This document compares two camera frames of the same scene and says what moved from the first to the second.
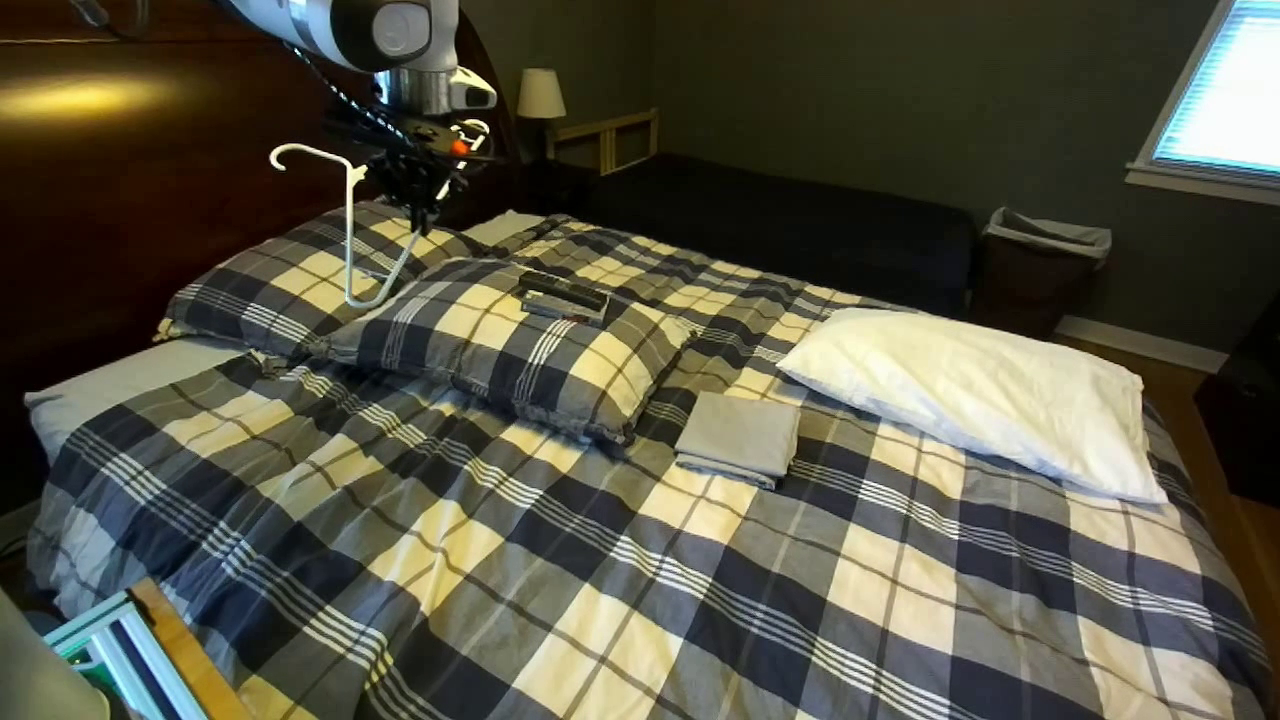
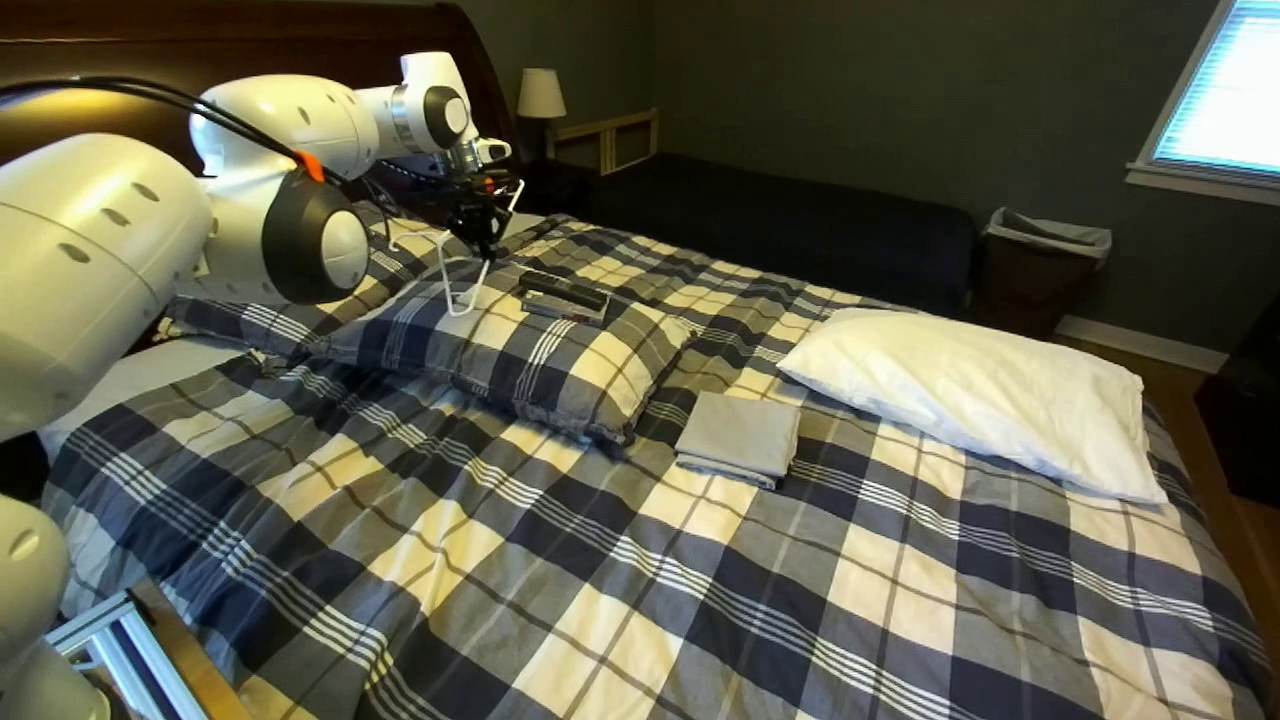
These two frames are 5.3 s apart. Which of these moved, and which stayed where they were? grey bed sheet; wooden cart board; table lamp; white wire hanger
Moved: white wire hanger
Stayed: wooden cart board; table lamp; grey bed sheet
